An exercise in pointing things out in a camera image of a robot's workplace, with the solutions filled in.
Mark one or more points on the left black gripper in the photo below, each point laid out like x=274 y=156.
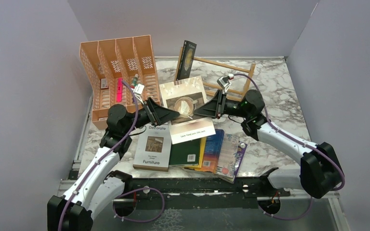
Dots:
x=160 y=114

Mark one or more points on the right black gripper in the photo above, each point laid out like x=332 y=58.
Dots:
x=215 y=108

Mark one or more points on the white Afternoon tea book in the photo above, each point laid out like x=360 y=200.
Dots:
x=185 y=96

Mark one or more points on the white Decorate Furniture book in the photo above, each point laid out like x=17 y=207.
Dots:
x=153 y=149

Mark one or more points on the dark green book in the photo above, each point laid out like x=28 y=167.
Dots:
x=186 y=153

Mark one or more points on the black Moon and Sixpence book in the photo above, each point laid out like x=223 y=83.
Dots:
x=186 y=60

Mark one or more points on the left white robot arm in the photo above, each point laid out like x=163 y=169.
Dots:
x=77 y=208

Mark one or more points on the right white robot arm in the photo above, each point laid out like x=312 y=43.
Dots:
x=319 y=172

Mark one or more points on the yellow book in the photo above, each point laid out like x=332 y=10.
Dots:
x=201 y=155

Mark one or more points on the blue orange book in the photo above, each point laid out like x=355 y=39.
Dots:
x=211 y=152

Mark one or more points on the green glue bottle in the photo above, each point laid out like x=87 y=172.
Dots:
x=134 y=81

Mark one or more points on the floral purple book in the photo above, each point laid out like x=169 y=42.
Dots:
x=230 y=158

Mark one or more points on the pink highlighter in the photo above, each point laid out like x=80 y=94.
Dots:
x=119 y=90

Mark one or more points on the orange plastic file organizer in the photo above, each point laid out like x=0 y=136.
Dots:
x=115 y=58

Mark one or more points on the small red white box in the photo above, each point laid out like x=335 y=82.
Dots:
x=103 y=83

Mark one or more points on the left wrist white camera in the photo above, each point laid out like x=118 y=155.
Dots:
x=138 y=90

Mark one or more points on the black metal base rail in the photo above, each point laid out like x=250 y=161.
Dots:
x=127 y=193

